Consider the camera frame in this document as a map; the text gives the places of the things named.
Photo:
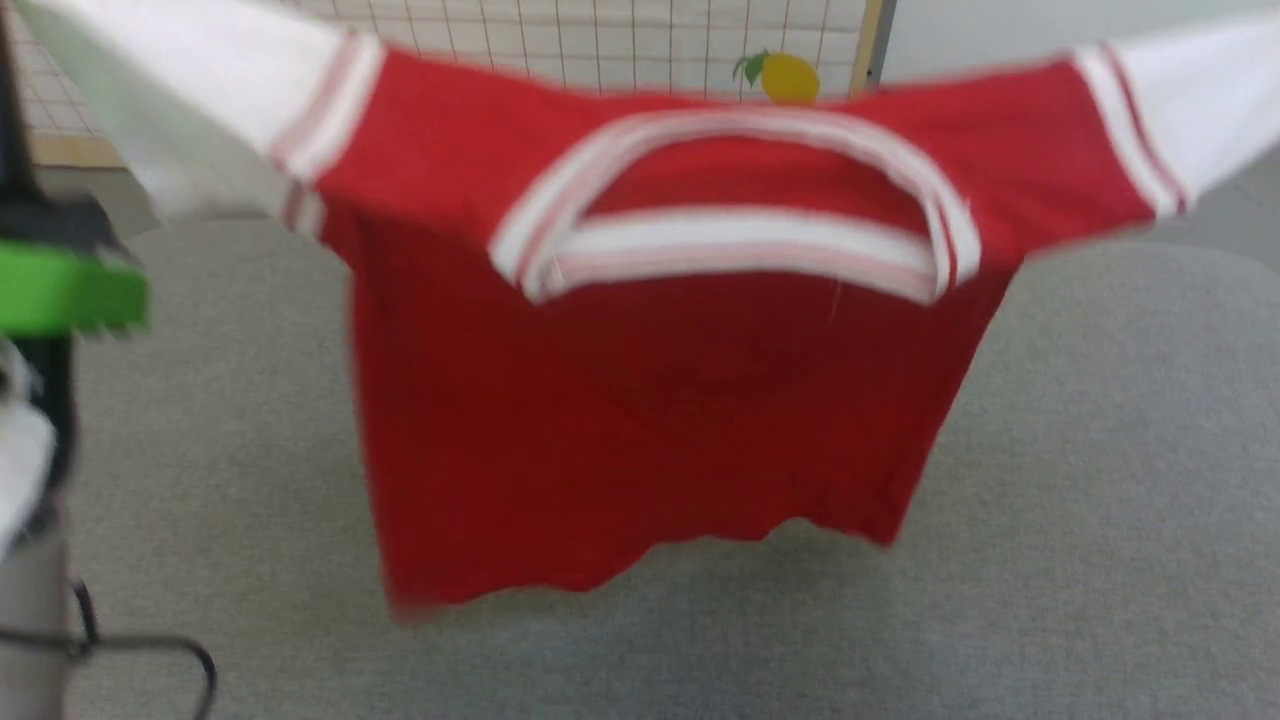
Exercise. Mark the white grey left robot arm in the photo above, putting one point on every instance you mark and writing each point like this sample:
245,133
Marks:
25,620

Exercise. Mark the grey fabric sofa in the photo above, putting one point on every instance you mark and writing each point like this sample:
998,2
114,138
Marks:
1100,500

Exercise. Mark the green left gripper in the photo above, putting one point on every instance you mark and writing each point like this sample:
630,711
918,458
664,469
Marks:
60,290

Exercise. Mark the lemon print partition screen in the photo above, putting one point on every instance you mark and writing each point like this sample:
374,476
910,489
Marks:
650,40

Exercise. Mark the red and white jersey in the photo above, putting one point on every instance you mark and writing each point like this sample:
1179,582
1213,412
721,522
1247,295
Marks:
650,420

